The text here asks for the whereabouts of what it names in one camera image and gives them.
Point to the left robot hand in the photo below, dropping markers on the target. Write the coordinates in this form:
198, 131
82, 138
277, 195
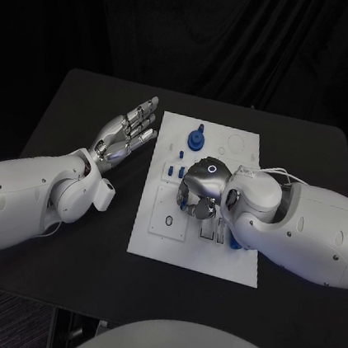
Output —
117, 134

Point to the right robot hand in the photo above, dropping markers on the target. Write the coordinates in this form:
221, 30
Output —
205, 181

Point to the blue peg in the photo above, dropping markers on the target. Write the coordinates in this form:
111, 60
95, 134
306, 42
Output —
201, 127
181, 155
183, 206

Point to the long blue plug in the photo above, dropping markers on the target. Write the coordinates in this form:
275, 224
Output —
235, 242

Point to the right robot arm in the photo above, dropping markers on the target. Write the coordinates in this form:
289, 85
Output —
310, 227

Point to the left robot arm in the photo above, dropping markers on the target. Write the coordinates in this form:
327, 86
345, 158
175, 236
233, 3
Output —
12, 188

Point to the white task board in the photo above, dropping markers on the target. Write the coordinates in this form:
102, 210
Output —
156, 252

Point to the blue block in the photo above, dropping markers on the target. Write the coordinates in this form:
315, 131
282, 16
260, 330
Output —
171, 171
181, 173

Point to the blue gear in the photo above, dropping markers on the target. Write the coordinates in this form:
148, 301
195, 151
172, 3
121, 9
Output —
196, 140

